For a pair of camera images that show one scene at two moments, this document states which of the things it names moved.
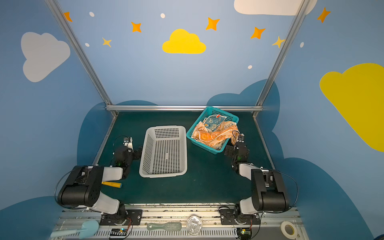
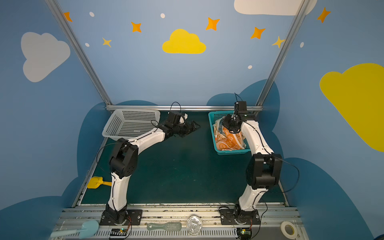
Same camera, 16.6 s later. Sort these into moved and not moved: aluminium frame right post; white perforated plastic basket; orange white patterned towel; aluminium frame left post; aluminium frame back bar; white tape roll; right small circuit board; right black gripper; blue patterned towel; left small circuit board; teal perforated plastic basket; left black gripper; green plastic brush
Moved: teal perforated plastic basket; white perforated plastic basket; orange white patterned towel; right black gripper; blue patterned towel; left black gripper
Not moved: aluminium frame back bar; aluminium frame right post; white tape roll; green plastic brush; left small circuit board; aluminium frame left post; right small circuit board
